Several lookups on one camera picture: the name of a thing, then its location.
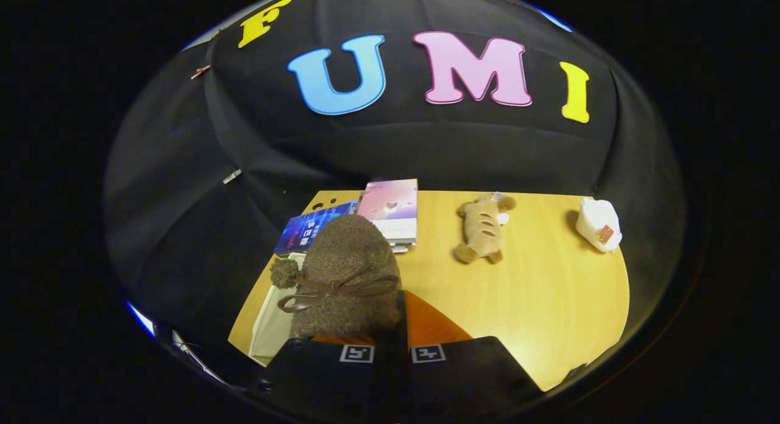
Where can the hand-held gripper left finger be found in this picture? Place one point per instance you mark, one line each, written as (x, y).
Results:
(317, 384)

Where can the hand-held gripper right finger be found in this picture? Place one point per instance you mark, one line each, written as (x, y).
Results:
(469, 381)

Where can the cream fabric storage box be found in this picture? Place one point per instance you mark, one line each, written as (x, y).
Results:
(271, 332)

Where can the brown fuzzy shoe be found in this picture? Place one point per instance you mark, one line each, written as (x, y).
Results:
(347, 259)

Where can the beige plush toy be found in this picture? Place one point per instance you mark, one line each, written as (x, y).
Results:
(481, 229)

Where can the blue book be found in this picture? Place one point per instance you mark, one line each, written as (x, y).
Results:
(308, 229)

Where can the computer monitor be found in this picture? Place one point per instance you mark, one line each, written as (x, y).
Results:
(141, 319)

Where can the pink book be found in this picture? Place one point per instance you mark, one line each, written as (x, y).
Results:
(391, 208)

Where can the white soft pouch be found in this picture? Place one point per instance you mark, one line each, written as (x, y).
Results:
(597, 226)

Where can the silver clip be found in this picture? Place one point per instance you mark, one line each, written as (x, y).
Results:
(231, 176)

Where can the copper clip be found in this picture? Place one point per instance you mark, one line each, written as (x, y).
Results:
(200, 72)

